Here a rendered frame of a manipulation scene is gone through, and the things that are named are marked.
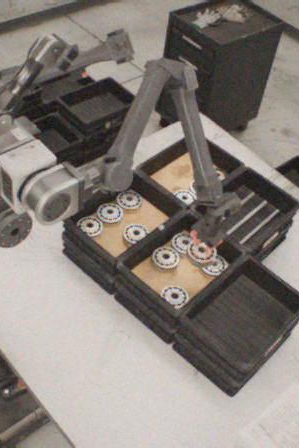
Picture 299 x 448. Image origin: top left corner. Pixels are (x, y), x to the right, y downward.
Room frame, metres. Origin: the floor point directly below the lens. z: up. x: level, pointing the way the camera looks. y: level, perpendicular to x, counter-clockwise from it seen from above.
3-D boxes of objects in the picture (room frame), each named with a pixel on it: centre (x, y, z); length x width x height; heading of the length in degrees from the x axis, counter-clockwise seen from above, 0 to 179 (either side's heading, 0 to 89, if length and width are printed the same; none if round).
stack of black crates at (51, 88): (2.94, 0.71, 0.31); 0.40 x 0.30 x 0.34; 138
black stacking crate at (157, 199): (1.53, 0.10, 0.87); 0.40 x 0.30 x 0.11; 144
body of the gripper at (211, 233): (1.31, -0.20, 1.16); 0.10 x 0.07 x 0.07; 52
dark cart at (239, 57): (3.35, -0.26, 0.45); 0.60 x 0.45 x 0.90; 138
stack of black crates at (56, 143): (2.38, 0.68, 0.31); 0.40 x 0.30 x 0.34; 138
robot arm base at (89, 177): (1.12, 0.20, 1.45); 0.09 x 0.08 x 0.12; 48
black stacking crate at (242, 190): (1.68, -0.37, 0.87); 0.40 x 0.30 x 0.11; 144
